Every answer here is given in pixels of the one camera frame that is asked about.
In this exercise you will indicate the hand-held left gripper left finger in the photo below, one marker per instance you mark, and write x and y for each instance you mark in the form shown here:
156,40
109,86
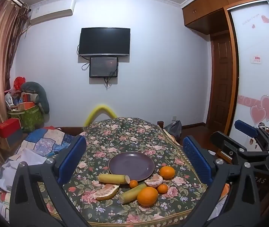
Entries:
74,156

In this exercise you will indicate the large orange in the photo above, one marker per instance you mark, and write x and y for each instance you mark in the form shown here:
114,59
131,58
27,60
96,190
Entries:
147,196

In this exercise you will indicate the green gift bag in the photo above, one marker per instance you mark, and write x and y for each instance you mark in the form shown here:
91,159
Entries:
30,119

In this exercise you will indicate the white air conditioner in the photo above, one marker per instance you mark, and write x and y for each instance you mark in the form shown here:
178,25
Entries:
51,10

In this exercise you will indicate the sugarcane piece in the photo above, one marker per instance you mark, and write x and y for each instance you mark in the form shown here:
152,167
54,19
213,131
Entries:
129,194
112,178

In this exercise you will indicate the wall-mounted black television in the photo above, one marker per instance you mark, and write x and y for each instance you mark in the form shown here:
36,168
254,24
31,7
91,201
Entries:
104,41

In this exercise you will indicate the floral tablecloth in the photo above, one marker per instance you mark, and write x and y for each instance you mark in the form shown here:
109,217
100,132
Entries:
125,134

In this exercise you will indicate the red white sticker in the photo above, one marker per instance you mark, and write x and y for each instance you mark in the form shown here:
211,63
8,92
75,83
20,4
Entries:
257,59

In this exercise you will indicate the purple plate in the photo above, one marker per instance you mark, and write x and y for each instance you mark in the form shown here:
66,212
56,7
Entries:
131,165

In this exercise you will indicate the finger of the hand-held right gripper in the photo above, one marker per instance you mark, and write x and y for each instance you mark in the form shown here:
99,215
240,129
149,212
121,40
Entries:
221,140
245,128

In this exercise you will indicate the red plastic bag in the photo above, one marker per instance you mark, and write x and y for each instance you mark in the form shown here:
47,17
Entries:
19,82

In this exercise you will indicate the patchwork quilt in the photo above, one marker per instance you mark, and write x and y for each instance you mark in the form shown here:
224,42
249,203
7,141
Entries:
42,141

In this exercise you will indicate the red box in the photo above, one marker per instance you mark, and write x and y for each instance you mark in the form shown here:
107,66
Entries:
8,127

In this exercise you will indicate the orange box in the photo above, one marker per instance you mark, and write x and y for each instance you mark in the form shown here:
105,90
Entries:
25,105

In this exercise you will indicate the wooden bedpost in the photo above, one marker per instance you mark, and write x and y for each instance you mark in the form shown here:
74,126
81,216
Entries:
160,123

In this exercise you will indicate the medium orange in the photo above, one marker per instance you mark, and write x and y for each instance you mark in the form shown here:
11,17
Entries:
167,172

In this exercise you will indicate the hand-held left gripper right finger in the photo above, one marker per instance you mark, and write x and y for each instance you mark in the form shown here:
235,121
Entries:
197,160

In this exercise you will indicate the brown wooden door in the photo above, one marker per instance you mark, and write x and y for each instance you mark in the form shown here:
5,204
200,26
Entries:
223,80

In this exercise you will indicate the grey box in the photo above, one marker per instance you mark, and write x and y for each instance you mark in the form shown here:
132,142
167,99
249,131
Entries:
15,138

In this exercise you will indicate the wooden wardrobe with heart door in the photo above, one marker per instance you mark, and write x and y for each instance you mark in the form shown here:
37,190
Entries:
255,75

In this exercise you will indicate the peeled pomelo piece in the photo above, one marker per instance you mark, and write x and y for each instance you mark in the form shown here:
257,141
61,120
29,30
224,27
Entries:
105,194

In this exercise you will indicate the orange blanket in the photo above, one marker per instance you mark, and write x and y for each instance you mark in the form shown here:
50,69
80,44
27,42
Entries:
225,190

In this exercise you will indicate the dark plastic bag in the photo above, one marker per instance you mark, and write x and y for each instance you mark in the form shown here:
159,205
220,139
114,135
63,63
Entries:
173,128

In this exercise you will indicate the small tangerine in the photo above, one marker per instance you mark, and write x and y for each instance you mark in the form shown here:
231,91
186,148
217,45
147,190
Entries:
162,189
133,184

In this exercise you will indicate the small black monitor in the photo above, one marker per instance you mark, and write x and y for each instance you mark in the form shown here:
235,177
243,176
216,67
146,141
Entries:
103,66

